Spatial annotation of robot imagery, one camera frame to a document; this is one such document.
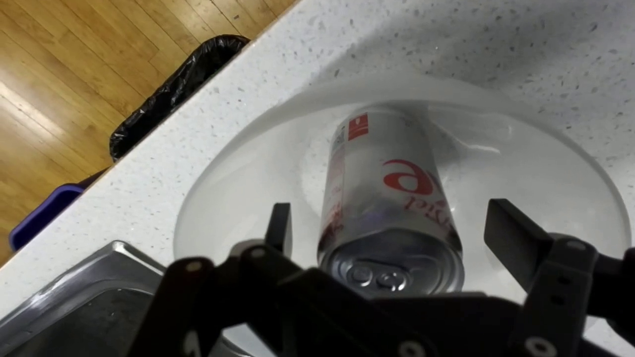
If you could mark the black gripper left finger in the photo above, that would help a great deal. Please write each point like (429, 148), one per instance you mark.
(258, 291)

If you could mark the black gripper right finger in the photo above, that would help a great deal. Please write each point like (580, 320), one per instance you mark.
(562, 279)

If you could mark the silver red soda can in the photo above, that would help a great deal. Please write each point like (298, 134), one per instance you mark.
(389, 211)

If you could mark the steel double sink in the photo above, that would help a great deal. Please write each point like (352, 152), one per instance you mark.
(80, 305)

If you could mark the black trash bag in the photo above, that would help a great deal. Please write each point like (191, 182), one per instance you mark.
(171, 100)

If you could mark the blue bin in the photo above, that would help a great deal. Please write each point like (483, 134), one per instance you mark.
(42, 215)

